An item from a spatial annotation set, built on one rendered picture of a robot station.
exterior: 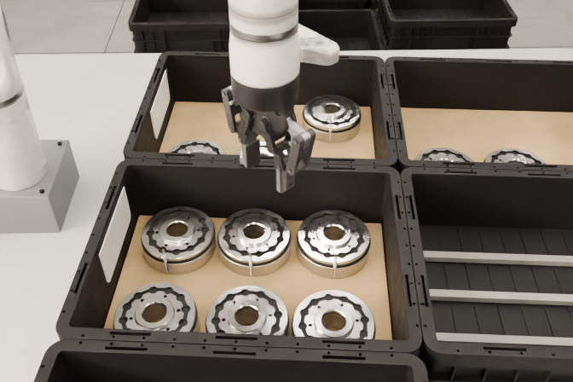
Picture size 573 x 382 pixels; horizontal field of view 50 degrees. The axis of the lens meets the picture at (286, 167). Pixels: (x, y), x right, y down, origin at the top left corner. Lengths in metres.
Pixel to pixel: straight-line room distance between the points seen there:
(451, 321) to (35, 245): 0.70
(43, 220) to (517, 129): 0.85
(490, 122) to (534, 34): 2.17
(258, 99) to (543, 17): 2.94
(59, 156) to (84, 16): 2.28
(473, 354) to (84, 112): 1.01
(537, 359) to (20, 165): 0.81
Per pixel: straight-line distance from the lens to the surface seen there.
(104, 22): 3.34
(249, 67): 0.64
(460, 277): 0.90
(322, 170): 0.87
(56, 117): 1.44
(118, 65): 1.59
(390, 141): 0.93
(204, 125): 1.13
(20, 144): 1.08
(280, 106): 0.66
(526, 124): 1.20
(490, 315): 0.87
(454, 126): 1.15
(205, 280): 0.87
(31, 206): 1.14
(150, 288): 0.84
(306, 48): 0.68
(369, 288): 0.86
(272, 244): 0.86
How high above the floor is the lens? 1.51
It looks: 41 degrees down
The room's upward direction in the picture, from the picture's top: straight up
